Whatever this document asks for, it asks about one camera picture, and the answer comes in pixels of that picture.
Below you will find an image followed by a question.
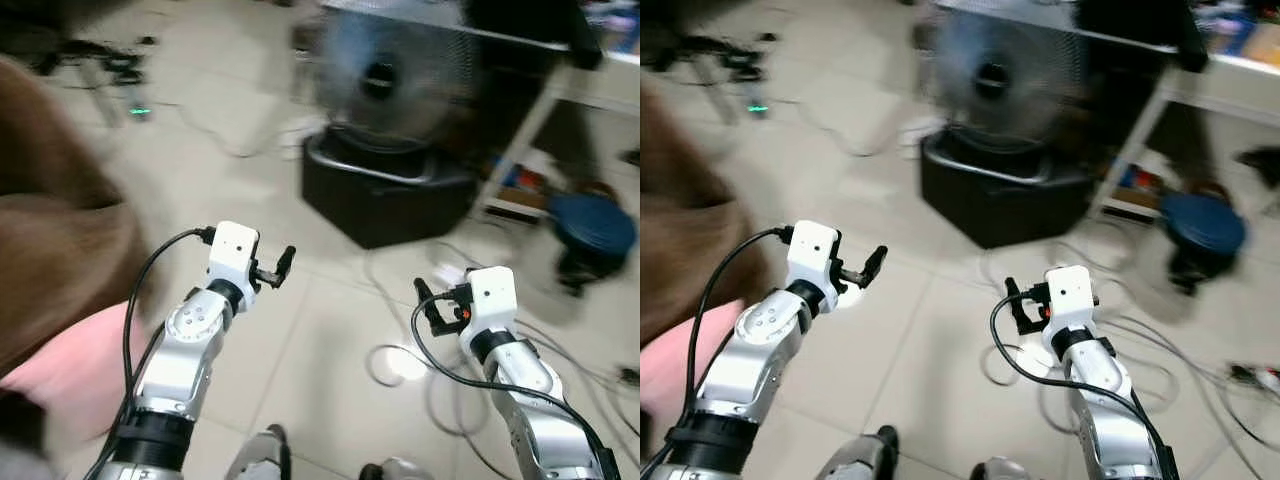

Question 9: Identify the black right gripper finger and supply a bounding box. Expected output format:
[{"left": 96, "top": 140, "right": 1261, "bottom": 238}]
[
  {"left": 414, "top": 279, "right": 441, "bottom": 336},
  {"left": 1004, "top": 278, "right": 1029, "bottom": 336}
]

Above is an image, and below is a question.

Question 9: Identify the black floor fan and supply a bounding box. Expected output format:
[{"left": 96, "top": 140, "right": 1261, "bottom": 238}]
[
  {"left": 300, "top": 0, "right": 481, "bottom": 251},
  {"left": 920, "top": 0, "right": 1096, "bottom": 251}
]

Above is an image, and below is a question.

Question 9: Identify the brown round sofa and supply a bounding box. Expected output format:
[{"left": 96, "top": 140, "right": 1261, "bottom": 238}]
[
  {"left": 0, "top": 55, "right": 151, "bottom": 376},
  {"left": 640, "top": 80, "right": 771, "bottom": 346}
]

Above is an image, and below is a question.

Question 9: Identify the pink pillow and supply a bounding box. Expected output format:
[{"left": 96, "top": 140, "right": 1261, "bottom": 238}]
[
  {"left": 640, "top": 300, "right": 746, "bottom": 421},
  {"left": 0, "top": 300, "right": 136, "bottom": 436}
]

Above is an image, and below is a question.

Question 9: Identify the colourful box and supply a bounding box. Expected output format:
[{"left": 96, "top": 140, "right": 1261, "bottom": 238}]
[
  {"left": 1115, "top": 160, "right": 1167, "bottom": 216},
  {"left": 490, "top": 160, "right": 551, "bottom": 216}
]

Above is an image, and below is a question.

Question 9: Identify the blue round stool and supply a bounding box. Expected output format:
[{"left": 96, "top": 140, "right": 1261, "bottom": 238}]
[
  {"left": 548, "top": 192, "right": 638, "bottom": 296},
  {"left": 1160, "top": 190, "right": 1249, "bottom": 296}
]

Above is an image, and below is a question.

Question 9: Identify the silver right robot leg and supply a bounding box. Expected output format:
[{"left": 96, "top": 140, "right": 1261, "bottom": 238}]
[
  {"left": 968, "top": 458, "right": 1041, "bottom": 480},
  {"left": 358, "top": 458, "right": 436, "bottom": 480}
]

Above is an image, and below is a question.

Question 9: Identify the silver robot leg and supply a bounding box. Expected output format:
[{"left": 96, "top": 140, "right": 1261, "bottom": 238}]
[
  {"left": 358, "top": 458, "right": 436, "bottom": 480},
  {"left": 820, "top": 425, "right": 899, "bottom": 480},
  {"left": 968, "top": 458, "right": 1041, "bottom": 480},
  {"left": 225, "top": 425, "right": 293, "bottom": 480}
]

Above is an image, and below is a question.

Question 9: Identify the silver left robot leg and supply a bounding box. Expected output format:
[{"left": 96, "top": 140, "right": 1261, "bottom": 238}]
[
  {"left": 820, "top": 425, "right": 899, "bottom": 480},
  {"left": 225, "top": 425, "right": 293, "bottom": 480}
]

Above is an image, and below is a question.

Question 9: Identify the white power strip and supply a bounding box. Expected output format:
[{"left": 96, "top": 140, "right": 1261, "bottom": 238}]
[{"left": 1230, "top": 364, "right": 1280, "bottom": 393}]

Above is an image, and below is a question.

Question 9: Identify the black metal stand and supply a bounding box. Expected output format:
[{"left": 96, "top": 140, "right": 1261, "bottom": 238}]
[
  {"left": 650, "top": 30, "right": 781, "bottom": 89},
  {"left": 30, "top": 35, "right": 161, "bottom": 101}
]

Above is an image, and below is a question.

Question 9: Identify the white table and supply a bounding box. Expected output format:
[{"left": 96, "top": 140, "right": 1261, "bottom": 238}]
[
  {"left": 480, "top": 20, "right": 641, "bottom": 226},
  {"left": 1095, "top": 25, "right": 1280, "bottom": 223}
]

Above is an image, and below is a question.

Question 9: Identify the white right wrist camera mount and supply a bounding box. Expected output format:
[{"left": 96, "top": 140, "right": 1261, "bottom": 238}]
[
  {"left": 1045, "top": 266, "right": 1095, "bottom": 336},
  {"left": 465, "top": 267, "right": 518, "bottom": 336}
]

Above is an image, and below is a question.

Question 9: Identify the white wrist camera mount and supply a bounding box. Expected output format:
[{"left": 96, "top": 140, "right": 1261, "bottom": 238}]
[
  {"left": 1045, "top": 266, "right": 1095, "bottom": 336},
  {"left": 208, "top": 222, "right": 261, "bottom": 291},
  {"left": 787, "top": 221, "right": 841, "bottom": 291},
  {"left": 465, "top": 267, "right": 518, "bottom": 336}
]

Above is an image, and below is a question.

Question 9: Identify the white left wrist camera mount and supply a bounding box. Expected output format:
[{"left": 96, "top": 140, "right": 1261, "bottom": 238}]
[
  {"left": 787, "top": 221, "right": 841, "bottom": 291},
  {"left": 208, "top": 222, "right": 261, "bottom": 291}
]

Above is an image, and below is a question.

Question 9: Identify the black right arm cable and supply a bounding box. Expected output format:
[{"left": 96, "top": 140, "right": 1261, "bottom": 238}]
[
  {"left": 990, "top": 293, "right": 1181, "bottom": 480},
  {"left": 411, "top": 295, "right": 621, "bottom": 480}
]

